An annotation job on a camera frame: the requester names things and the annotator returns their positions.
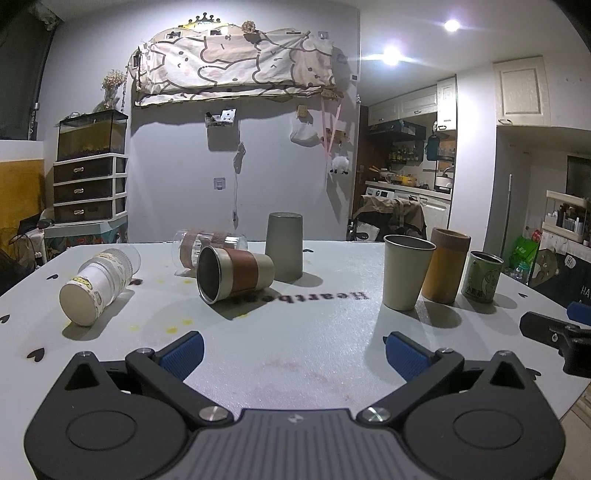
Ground pink ribbon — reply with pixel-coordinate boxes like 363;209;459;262
322;98;343;155

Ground dried flower bunch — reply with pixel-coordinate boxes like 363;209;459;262
102;69;127;110

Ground clear glass cup brown band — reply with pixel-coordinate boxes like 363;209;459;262
172;228;249;278

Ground plastic drawer unit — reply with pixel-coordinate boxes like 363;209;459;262
52;154;129;225

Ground white rack with bottles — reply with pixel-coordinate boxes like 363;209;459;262
542;189;591;246

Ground white wall cabinet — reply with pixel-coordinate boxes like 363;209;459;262
492;56;551;128

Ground grey plastic cup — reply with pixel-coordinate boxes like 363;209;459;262
264;212;304;282

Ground chair with brown jacket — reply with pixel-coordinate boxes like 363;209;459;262
352;196;428;242

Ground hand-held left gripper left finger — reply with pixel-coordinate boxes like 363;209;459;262
59;331;234;432

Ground glass fish tank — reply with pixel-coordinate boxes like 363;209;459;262
57;109;129;162

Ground green tin can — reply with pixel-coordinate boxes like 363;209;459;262
461;250;505;304

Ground dark curtain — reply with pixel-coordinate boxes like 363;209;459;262
0;9;58;140

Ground white plastic bag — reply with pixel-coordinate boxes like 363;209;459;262
290;117;320;147

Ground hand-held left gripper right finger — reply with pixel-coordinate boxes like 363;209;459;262
356;331;532;432

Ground printed blanket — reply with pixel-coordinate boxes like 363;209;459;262
133;27;336;108

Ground brown cylindrical cup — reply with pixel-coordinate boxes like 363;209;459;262
421;227;472;305

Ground white kitchen cabinets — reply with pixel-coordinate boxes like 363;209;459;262
368;76;458;131

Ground beige cup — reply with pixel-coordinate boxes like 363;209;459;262
383;234;437;311

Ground white pole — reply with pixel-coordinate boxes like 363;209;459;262
505;174;513;260

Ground green shopping bag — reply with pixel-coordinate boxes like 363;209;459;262
509;234;540;274

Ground steel cup with brown sleeve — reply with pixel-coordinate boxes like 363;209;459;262
196;246;275;305

